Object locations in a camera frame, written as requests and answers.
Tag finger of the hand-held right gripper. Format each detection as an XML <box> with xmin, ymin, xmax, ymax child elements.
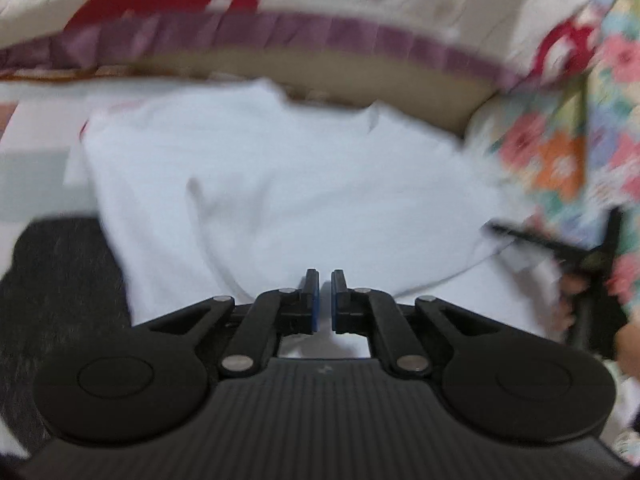
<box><xmin>482</xmin><ymin>220</ymin><xmax>586</xmax><ymax>267</ymax></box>

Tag floral print cloth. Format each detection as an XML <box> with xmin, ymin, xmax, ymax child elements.
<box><xmin>465</xmin><ymin>0</ymin><xmax>640</xmax><ymax>466</ymax></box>

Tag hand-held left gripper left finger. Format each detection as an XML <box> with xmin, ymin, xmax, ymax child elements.
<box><xmin>135</xmin><ymin>268</ymin><xmax>320</xmax><ymax>379</ymax></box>

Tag checked play mat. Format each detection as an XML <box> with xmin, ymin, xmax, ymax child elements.
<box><xmin>0</xmin><ymin>80</ymin><xmax>132</xmax><ymax>461</ymax></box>

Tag white t-shirt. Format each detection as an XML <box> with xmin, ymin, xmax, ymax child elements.
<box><xmin>65</xmin><ymin>77</ymin><xmax>566</xmax><ymax>361</ymax></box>

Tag person's right forearm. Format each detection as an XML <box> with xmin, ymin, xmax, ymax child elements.
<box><xmin>612</xmin><ymin>320</ymin><xmax>640</xmax><ymax>367</ymax></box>

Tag person's right hand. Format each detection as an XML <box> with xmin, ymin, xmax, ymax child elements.
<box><xmin>552</xmin><ymin>272</ymin><xmax>590</xmax><ymax>335</ymax></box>

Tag beige bed base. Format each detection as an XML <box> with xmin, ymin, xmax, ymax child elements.
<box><xmin>0</xmin><ymin>50</ymin><xmax>501</xmax><ymax>137</ymax></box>

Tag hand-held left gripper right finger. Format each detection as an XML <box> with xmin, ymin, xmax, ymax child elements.
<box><xmin>331</xmin><ymin>269</ymin><xmax>501</xmax><ymax>379</ymax></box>

